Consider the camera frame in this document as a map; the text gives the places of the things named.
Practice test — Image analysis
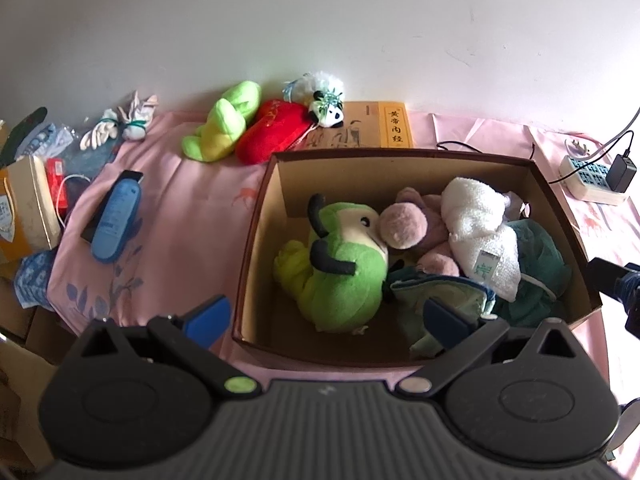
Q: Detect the black charger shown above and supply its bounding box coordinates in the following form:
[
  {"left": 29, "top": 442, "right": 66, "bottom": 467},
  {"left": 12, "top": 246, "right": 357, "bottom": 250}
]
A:
[{"left": 606, "top": 154, "right": 638, "bottom": 193}]

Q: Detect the red plush toy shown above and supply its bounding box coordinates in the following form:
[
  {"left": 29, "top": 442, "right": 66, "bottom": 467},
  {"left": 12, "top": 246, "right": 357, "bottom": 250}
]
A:
[{"left": 235, "top": 99, "right": 315, "bottom": 166}]

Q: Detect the pink bedsheet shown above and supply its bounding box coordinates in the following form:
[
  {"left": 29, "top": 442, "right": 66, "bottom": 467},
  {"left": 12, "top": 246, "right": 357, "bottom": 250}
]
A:
[{"left": 50, "top": 110, "right": 640, "bottom": 411}]

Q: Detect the dark blue cloth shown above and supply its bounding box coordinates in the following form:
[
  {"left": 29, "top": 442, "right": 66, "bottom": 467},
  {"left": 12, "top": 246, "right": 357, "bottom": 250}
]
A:
[{"left": 62, "top": 142, "right": 121, "bottom": 201}]

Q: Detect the blue patterned cloth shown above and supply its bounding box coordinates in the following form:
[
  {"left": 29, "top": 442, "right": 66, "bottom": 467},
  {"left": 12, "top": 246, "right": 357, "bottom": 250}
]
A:
[{"left": 14, "top": 250, "right": 58, "bottom": 309}]

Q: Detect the plain cardboard carton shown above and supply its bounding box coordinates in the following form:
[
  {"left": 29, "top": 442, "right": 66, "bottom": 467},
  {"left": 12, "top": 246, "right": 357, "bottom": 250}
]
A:
[{"left": 0, "top": 275, "right": 76, "bottom": 366}]

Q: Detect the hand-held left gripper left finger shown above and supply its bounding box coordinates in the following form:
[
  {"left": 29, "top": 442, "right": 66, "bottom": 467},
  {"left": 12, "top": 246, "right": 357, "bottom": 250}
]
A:
[{"left": 82, "top": 296, "right": 263, "bottom": 401}]

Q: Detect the lime green plush toy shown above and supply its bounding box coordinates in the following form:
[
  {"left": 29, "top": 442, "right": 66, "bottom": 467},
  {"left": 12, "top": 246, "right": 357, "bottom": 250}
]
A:
[{"left": 181, "top": 80, "right": 262, "bottom": 162}]

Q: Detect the panda plush toy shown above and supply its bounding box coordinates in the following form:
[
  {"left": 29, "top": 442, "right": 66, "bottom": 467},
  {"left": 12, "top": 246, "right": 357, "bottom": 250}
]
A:
[{"left": 283, "top": 71, "right": 346, "bottom": 128}]

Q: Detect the blue case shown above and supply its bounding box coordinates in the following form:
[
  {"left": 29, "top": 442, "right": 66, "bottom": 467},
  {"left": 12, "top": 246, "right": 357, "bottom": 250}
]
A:
[{"left": 81, "top": 170, "right": 143, "bottom": 264}]

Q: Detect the white power strip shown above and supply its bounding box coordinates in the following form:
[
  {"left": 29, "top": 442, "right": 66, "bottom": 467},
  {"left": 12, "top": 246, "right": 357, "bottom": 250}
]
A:
[{"left": 559, "top": 154, "right": 630, "bottom": 206}]

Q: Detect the yellow paper bag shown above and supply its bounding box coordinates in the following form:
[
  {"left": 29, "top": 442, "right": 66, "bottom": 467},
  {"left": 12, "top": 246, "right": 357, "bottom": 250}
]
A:
[{"left": 0, "top": 155, "right": 63, "bottom": 266}]

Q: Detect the brown cardboard box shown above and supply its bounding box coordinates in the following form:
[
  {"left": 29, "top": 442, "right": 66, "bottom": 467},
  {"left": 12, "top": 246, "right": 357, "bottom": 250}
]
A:
[{"left": 232, "top": 150, "right": 603, "bottom": 368}]

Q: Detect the white gloves bundle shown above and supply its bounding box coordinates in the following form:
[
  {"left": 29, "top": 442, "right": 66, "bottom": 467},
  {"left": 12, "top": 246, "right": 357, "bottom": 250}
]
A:
[{"left": 118, "top": 91, "right": 160, "bottom": 141}]

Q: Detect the white cord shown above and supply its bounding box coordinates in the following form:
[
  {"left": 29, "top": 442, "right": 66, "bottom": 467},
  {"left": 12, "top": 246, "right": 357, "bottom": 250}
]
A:
[{"left": 56, "top": 175, "right": 93, "bottom": 228}]

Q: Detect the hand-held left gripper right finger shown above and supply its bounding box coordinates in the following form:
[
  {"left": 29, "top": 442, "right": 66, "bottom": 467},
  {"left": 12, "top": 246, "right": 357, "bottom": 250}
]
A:
[{"left": 395, "top": 296, "right": 594, "bottom": 401}]

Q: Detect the grey cable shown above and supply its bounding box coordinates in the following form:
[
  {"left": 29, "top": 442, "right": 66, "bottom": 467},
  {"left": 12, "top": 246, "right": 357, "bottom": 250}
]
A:
[{"left": 592, "top": 107, "right": 640, "bottom": 158}]

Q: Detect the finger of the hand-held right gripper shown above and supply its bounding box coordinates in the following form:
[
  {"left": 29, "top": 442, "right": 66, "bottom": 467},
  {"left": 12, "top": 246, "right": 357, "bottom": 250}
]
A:
[{"left": 584, "top": 256, "right": 640, "bottom": 339}]

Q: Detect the dark green insole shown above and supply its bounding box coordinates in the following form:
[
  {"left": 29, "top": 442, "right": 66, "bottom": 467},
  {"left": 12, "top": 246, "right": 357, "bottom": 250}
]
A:
[{"left": 2, "top": 106, "right": 48, "bottom": 168}]

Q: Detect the red packet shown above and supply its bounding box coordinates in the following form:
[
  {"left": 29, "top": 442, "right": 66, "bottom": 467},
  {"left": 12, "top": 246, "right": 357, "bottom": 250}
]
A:
[{"left": 45, "top": 157, "right": 68, "bottom": 211}]

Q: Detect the white towel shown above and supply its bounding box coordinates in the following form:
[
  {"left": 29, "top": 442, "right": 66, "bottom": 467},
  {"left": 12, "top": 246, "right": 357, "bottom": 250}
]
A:
[{"left": 441, "top": 176, "right": 525, "bottom": 303}]

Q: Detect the yellow book box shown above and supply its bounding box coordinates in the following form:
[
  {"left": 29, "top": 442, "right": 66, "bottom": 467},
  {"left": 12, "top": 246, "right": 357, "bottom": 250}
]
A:
[{"left": 295, "top": 101, "right": 415, "bottom": 151}]

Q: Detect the black cable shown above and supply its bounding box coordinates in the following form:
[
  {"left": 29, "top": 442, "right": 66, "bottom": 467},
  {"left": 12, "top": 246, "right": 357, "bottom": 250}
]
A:
[{"left": 436, "top": 132, "right": 640, "bottom": 185}]

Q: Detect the pale green cloth pouch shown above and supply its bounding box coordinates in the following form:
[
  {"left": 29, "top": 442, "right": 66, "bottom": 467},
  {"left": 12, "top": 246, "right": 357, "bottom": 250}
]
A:
[{"left": 389, "top": 266, "right": 498, "bottom": 359}]

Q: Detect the mauve plush bear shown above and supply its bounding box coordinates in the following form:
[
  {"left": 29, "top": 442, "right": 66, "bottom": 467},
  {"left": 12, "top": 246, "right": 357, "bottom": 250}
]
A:
[{"left": 378, "top": 187, "right": 461, "bottom": 278}]

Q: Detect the teal cloth item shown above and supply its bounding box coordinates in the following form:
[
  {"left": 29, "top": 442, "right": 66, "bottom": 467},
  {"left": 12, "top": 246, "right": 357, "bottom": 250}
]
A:
[{"left": 492, "top": 219, "right": 572, "bottom": 328}]

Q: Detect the green smiling plush toy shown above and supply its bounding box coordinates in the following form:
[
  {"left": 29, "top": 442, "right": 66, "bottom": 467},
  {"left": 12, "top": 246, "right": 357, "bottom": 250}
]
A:
[{"left": 307, "top": 193, "right": 391, "bottom": 333}]

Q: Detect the clear plastic bag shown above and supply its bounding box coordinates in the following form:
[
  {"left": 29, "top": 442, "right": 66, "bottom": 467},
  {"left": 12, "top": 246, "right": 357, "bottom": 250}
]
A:
[{"left": 17, "top": 122, "right": 76, "bottom": 161}]

